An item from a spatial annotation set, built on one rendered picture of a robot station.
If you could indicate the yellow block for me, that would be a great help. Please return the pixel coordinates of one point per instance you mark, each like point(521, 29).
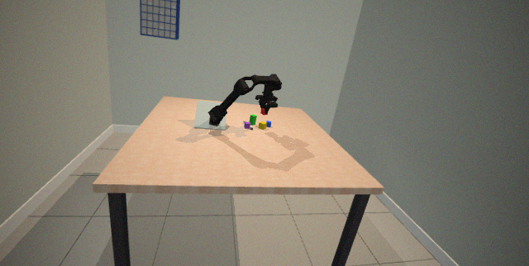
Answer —
point(262, 125)

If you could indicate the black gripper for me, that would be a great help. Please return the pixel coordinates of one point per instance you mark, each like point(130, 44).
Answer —
point(266, 98)

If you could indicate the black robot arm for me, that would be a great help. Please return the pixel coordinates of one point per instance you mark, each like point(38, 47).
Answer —
point(272, 83)

